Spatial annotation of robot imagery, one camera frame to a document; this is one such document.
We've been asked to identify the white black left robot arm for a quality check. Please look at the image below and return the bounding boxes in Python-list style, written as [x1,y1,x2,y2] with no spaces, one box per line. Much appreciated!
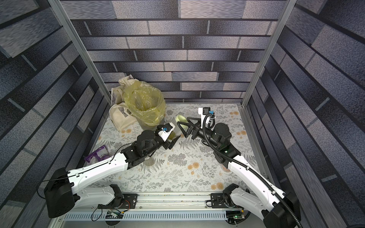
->
[44,123,177,218]

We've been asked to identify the clear ribbed glass jar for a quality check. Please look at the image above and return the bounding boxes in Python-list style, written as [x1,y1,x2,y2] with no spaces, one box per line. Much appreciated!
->
[167,126,184,142]

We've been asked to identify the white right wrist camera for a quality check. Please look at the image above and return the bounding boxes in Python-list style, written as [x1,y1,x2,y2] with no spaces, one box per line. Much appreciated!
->
[198,107,215,129]

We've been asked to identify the grey mesh trash bin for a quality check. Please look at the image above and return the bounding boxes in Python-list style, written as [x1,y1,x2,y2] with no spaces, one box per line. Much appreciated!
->
[136,115,165,131]

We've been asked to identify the light green jar lid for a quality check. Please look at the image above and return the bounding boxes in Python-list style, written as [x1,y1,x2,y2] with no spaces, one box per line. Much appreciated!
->
[174,114,188,124]

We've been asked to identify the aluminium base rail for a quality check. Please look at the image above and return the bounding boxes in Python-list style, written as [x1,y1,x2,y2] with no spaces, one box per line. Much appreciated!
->
[57,192,250,228]

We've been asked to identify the purple plastic package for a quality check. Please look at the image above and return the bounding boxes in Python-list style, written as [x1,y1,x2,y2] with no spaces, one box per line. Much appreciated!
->
[84,145,110,165]

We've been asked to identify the clear jar near left arm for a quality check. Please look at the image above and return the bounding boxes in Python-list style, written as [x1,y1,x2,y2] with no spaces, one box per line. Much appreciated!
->
[143,157,156,167]

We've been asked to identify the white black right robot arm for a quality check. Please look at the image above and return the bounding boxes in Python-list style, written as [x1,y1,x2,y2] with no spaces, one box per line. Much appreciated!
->
[177,117,302,228]

